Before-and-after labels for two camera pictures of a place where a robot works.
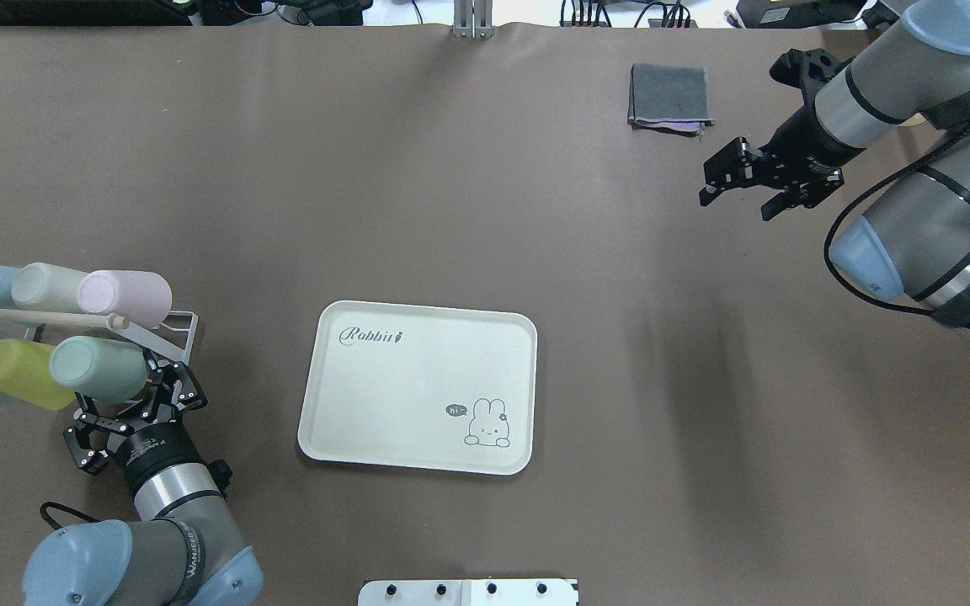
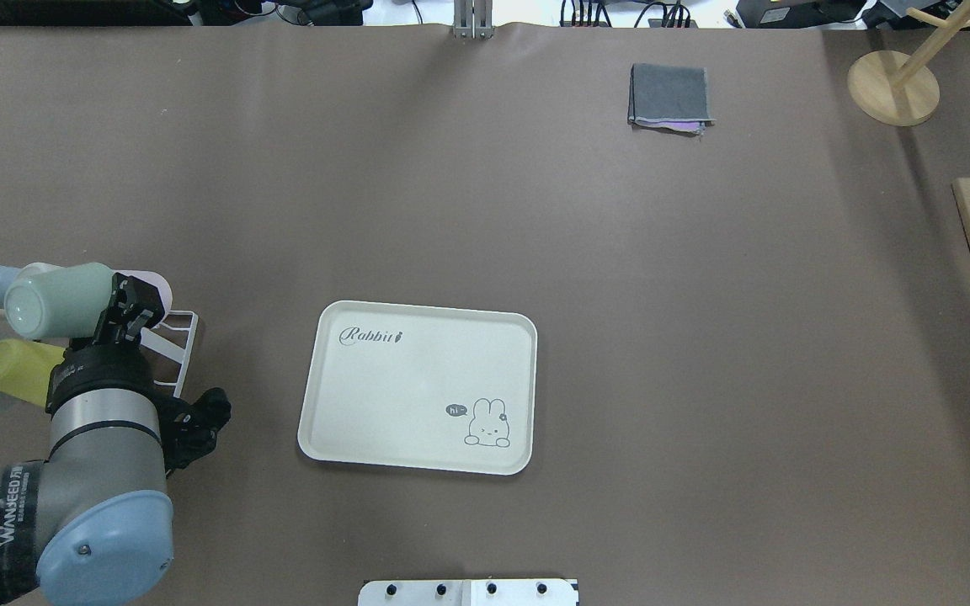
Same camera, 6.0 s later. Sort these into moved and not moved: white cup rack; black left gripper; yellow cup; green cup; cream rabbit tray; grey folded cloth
Moved: black left gripper; green cup
Not moved: yellow cup; white cup rack; grey folded cloth; cream rabbit tray
